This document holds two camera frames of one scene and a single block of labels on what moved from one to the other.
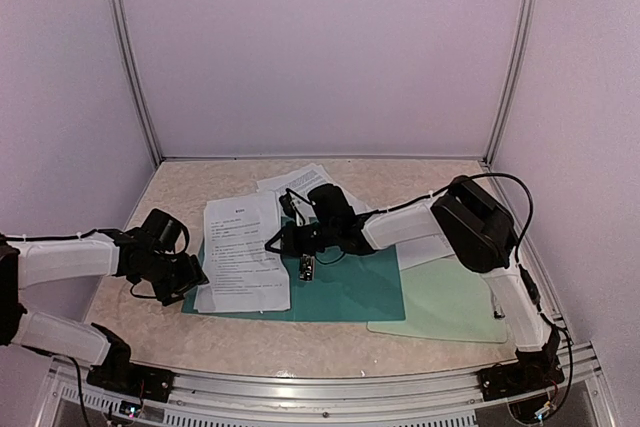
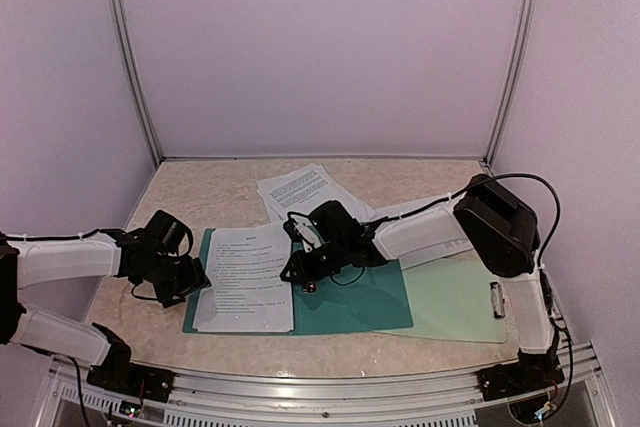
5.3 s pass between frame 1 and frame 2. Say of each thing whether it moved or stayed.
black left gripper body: stayed
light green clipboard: stayed
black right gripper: moved
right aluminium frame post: stayed
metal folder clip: moved
